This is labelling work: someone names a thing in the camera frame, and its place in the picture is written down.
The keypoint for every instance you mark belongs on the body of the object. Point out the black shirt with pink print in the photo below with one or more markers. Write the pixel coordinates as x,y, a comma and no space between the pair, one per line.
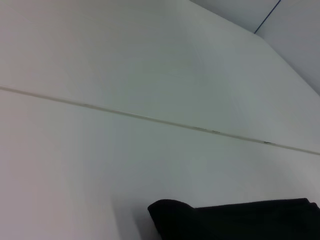
237,220

